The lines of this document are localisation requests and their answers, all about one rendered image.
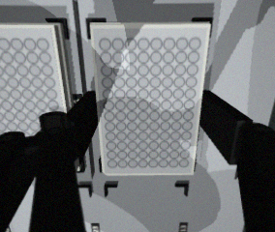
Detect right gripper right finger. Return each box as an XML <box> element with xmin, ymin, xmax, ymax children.
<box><xmin>199</xmin><ymin>90</ymin><xmax>275</xmax><ymax>232</ymax></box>

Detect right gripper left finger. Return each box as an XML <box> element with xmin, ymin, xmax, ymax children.
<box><xmin>0</xmin><ymin>91</ymin><xmax>98</xmax><ymax>232</ymax></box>

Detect white well plate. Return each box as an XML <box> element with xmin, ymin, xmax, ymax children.
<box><xmin>90</xmin><ymin>22</ymin><xmax>211</xmax><ymax>176</ymax></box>
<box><xmin>0</xmin><ymin>22</ymin><xmax>74</xmax><ymax>136</ymax></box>

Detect white rectangular deck plate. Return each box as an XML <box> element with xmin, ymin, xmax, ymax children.
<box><xmin>188</xmin><ymin>0</ymin><xmax>275</xmax><ymax>232</ymax></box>

